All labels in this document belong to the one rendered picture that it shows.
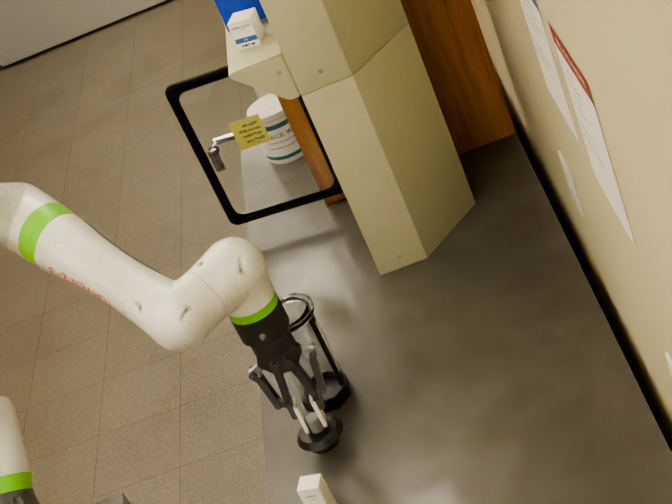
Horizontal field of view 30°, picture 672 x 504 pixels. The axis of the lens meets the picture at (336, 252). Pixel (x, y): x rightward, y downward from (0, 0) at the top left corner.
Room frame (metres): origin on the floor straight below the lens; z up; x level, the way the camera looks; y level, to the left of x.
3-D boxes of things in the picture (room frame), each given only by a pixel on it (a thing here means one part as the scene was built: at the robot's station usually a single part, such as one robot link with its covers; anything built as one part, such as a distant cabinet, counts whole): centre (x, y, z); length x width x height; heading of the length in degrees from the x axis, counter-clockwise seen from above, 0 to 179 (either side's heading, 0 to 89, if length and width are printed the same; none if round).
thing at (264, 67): (2.44, -0.03, 1.46); 0.32 x 0.12 x 0.10; 172
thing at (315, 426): (1.82, 0.17, 0.99); 0.09 x 0.09 x 0.07
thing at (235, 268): (1.82, 0.18, 1.37); 0.13 x 0.11 x 0.14; 122
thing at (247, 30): (2.40, -0.02, 1.54); 0.05 x 0.05 x 0.06; 66
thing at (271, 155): (2.63, 0.06, 1.19); 0.30 x 0.01 x 0.40; 75
